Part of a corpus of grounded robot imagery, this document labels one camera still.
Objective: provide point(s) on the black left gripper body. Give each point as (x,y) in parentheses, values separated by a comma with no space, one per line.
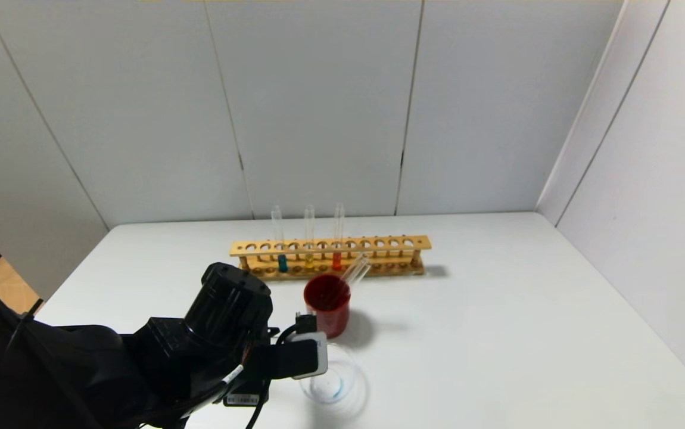
(242,399)

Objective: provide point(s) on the test tube blue liquid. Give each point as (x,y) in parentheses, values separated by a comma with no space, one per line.
(283,263)

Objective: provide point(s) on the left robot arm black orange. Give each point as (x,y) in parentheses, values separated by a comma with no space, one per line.
(80,369)

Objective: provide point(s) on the test tube pale yellow liquid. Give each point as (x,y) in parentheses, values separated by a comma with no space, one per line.
(309,262)

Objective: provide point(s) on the test tube red liquid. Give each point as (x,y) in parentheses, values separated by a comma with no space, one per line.
(337,262)

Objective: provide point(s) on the empty glass test tube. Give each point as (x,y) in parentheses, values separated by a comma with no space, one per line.
(355,274)

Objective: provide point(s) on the wooden test tube rack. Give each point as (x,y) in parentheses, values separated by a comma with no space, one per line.
(423,242)

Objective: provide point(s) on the clear glass beaker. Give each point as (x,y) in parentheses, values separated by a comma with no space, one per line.
(342,381)

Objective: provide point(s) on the red plastic cup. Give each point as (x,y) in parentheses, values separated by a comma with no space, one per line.
(333,313)

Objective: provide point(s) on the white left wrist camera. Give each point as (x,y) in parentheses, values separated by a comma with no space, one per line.
(322,354)

